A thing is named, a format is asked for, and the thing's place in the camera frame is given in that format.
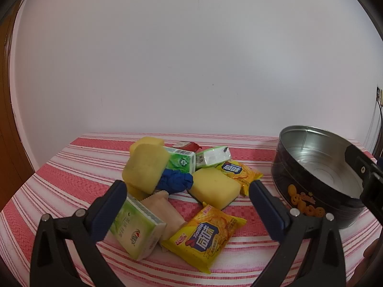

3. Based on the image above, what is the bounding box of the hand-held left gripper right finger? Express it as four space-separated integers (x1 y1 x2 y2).
249 180 348 287

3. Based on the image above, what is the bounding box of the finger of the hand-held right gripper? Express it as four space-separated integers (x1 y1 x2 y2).
360 164 383 213
344 143 378 186

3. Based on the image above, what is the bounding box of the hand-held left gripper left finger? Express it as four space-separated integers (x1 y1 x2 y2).
29 180 129 287

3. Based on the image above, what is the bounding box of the pale green tissue pack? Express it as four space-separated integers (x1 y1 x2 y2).
109 194 167 261

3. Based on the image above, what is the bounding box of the round black metal tin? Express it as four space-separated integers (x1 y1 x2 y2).
271 126 376 231

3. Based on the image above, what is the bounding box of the beige serrated packet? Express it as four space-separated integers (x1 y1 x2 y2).
141 191 186 247

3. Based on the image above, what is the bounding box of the large yellow cracker packet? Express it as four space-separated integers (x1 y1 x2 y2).
161 203 247 274

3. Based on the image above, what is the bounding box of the green white tissue pack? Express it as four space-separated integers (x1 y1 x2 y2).
195 145 232 169

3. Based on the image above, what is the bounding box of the bright green tissue pack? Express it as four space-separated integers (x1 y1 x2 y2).
163 146 196 174

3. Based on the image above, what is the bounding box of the red snack packet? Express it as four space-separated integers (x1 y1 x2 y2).
173 141 202 151

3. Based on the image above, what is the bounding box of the person's right hand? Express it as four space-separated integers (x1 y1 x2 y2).
354 239 383 287

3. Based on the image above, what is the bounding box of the small yellow cracker packet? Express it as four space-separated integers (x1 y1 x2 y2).
215 160 264 197

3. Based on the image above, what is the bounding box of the red white striped tablecloth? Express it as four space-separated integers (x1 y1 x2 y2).
0 132 383 287

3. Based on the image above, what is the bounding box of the blue crumpled cloth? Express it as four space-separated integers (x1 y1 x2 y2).
156 169 194 193

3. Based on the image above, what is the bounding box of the brown wooden door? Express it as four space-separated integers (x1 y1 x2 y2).
0 0 39 210

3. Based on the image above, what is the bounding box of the white cable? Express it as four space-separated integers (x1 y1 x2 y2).
363 103 378 148

